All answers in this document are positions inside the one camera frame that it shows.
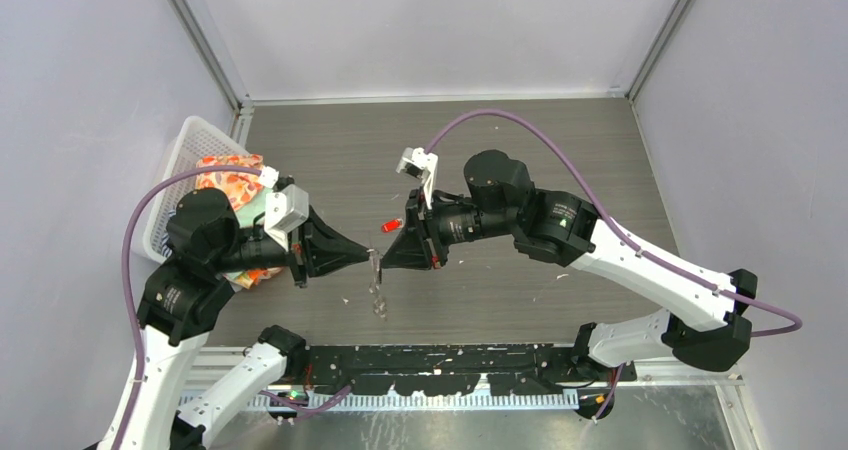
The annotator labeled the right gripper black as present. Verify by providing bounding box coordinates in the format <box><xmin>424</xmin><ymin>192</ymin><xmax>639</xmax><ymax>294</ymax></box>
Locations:
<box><xmin>380</xmin><ymin>185</ymin><xmax>516</xmax><ymax>270</ymax></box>

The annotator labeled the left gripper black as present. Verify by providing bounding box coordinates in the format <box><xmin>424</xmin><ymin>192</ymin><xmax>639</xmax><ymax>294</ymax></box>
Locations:
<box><xmin>215</xmin><ymin>200</ymin><xmax>372</xmax><ymax>284</ymax></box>

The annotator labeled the silver perforated keyring plate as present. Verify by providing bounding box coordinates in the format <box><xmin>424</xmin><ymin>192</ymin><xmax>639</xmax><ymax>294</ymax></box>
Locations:
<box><xmin>368</xmin><ymin>248</ymin><xmax>387</xmax><ymax>321</ymax></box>

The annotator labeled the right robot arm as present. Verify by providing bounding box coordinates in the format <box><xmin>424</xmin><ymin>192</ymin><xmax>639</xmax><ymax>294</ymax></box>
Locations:
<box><xmin>381</xmin><ymin>148</ymin><xmax>756</xmax><ymax>381</ymax></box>

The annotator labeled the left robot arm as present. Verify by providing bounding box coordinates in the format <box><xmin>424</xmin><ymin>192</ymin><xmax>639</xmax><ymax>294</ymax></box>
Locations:
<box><xmin>95</xmin><ymin>185</ymin><xmax>369</xmax><ymax>449</ymax></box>

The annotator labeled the red key tag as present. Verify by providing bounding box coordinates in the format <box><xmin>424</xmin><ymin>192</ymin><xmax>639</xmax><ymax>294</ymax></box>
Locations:
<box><xmin>381</xmin><ymin>218</ymin><xmax>404</xmax><ymax>233</ymax></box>

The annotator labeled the mint green cloth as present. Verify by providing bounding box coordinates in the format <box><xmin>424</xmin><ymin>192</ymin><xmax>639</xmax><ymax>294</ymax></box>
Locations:
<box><xmin>235</xmin><ymin>188</ymin><xmax>273</xmax><ymax>228</ymax></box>

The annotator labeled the orange floral cloth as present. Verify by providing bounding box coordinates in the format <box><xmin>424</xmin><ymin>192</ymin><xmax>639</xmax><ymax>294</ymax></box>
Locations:
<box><xmin>195</xmin><ymin>154</ymin><xmax>283</xmax><ymax>289</ymax></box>

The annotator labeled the white plastic basket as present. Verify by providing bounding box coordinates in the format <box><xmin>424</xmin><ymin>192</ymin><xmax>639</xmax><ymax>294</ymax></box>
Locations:
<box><xmin>131</xmin><ymin>116</ymin><xmax>248</xmax><ymax>263</ymax></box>

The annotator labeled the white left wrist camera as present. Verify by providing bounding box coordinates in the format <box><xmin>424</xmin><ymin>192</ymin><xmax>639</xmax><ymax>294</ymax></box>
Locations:
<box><xmin>258</xmin><ymin>166</ymin><xmax>310</xmax><ymax>252</ymax></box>

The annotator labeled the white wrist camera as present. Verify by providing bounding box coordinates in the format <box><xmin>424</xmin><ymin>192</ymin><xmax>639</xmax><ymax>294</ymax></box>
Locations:
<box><xmin>396</xmin><ymin>147</ymin><xmax>438</xmax><ymax>210</ymax></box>
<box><xmin>258</xmin><ymin>166</ymin><xmax>310</xmax><ymax>252</ymax></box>

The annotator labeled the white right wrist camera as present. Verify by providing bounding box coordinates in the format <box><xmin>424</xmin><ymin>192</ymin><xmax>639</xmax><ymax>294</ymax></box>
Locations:
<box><xmin>396</xmin><ymin>147</ymin><xmax>438</xmax><ymax>210</ymax></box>

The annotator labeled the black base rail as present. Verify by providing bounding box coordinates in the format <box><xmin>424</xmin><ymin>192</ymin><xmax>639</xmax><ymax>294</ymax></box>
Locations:
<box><xmin>277</xmin><ymin>343</ymin><xmax>616</xmax><ymax>397</ymax></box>

